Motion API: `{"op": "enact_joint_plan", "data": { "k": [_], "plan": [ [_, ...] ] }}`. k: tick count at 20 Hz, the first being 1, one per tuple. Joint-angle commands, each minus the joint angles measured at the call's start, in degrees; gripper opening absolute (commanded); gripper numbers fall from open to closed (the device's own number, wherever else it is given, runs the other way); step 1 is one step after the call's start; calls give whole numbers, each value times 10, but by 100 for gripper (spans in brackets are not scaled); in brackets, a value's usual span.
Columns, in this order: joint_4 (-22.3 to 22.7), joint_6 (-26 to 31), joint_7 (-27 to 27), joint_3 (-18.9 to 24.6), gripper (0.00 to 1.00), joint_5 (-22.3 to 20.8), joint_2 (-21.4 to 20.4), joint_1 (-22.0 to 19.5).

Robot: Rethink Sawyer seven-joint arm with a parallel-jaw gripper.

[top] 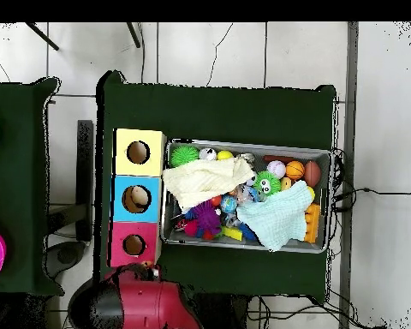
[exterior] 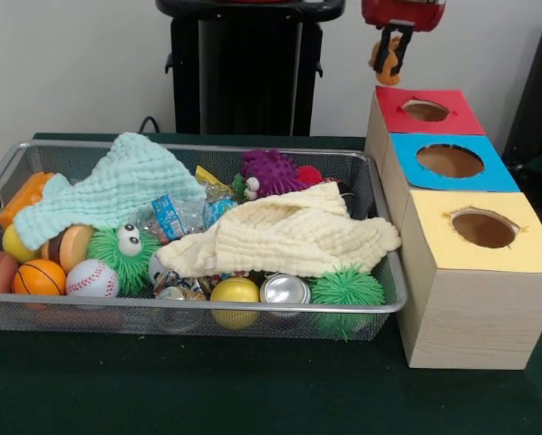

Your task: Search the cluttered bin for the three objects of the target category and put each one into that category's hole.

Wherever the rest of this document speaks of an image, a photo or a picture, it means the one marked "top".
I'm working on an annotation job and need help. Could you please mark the wooden box three holes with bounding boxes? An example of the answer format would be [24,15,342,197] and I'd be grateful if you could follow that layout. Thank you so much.
[109,128,168,270]

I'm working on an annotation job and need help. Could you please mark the pale yellow cloth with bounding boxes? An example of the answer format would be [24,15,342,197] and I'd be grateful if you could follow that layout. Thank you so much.
[162,157,256,212]

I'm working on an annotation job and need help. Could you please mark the small silver can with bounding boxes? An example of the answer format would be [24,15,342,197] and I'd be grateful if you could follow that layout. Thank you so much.
[199,147,218,163]

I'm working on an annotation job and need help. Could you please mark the blue globe ball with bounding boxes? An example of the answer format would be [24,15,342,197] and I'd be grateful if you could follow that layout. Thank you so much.
[220,194,239,214]

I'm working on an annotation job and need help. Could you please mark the plain green spiky ball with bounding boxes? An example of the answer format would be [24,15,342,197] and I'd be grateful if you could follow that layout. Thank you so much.
[170,144,200,169]

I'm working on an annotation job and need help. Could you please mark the purple spiky toy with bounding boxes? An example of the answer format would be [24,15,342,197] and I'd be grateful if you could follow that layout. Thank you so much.
[191,201,223,237]

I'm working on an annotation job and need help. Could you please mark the green spiky ball with eyes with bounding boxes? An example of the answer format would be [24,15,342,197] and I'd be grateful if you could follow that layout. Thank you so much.
[253,170,282,198]

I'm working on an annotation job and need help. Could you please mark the white baseball toy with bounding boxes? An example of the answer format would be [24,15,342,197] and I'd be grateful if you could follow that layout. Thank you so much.
[266,160,287,180]

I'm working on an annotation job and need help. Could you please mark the mint green cloth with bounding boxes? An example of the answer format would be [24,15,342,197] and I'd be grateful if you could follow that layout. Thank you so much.
[235,181,316,253]

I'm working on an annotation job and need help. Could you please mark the orange basketball toy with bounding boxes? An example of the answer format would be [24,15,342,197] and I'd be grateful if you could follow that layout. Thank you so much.
[285,160,307,182]

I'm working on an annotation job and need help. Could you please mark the brown rubber ball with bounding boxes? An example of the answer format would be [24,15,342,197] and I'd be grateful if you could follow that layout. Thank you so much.
[303,160,323,188]

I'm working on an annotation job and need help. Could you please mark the black flat panel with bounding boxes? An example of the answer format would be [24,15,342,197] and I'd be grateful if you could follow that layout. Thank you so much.
[76,119,95,242]

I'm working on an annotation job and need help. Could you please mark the black tripod leg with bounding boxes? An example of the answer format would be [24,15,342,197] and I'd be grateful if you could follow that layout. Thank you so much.
[25,21,59,51]
[126,21,141,49]

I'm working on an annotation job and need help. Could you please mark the dark green side table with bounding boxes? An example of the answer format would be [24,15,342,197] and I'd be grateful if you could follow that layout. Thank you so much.
[0,77,63,296]

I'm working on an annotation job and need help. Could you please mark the shallow wire mesh bin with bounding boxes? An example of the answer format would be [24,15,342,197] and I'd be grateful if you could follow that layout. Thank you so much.
[161,140,333,254]

